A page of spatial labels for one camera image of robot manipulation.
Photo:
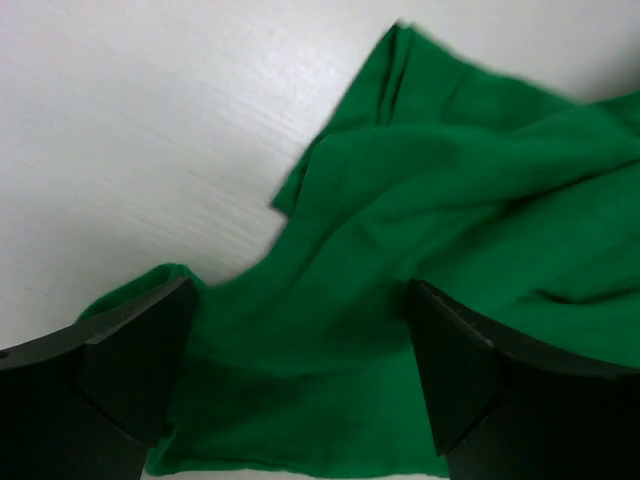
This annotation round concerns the green t-shirt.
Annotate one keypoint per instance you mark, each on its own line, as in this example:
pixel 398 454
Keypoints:
pixel 520 204

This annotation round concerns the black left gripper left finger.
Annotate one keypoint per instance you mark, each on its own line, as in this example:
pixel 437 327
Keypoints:
pixel 89 401

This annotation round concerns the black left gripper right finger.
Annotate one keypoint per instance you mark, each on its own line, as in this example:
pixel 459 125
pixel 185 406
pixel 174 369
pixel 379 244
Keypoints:
pixel 503 405

